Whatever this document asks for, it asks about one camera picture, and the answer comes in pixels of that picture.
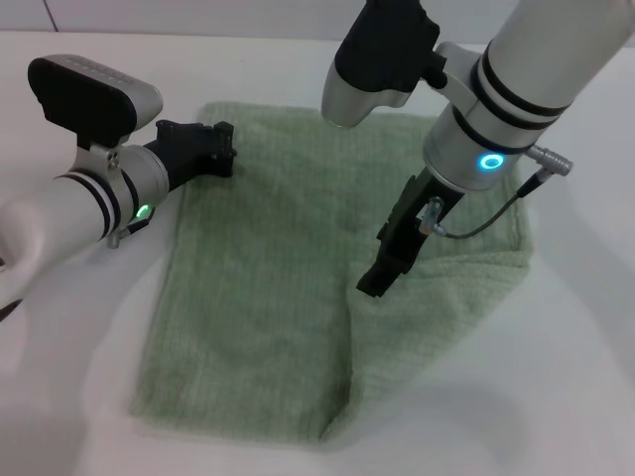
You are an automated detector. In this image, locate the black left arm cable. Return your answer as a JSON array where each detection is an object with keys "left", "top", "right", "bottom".
[{"left": 107, "top": 217, "right": 153, "bottom": 249}]

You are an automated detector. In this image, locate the right wrist camera housing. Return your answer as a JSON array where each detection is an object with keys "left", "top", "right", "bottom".
[{"left": 320, "top": 0, "right": 447, "bottom": 129}]

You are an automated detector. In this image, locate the left wrist camera housing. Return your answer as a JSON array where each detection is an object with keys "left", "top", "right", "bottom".
[{"left": 27, "top": 53, "right": 165, "bottom": 150}]

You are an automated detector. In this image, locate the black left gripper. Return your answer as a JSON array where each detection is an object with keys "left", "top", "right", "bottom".
[{"left": 142, "top": 120, "right": 240, "bottom": 190}]

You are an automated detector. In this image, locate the grey right arm cable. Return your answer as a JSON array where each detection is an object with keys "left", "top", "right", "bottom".
[{"left": 419, "top": 166, "right": 553, "bottom": 240}]

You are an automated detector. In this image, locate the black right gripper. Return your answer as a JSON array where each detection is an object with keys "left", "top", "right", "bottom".
[{"left": 355, "top": 170, "right": 463, "bottom": 299}]

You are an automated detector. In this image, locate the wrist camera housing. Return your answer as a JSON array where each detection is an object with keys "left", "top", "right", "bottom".
[
  {"left": 27, "top": 53, "right": 165, "bottom": 150},
  {"left": 320, "top": 0, "right": 447, "bottom": 129}
]

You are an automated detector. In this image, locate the green ribbed terry towel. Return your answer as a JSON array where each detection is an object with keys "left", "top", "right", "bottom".
[{"left": 127, "top": 100, "right": 536, "bottom": 443}]

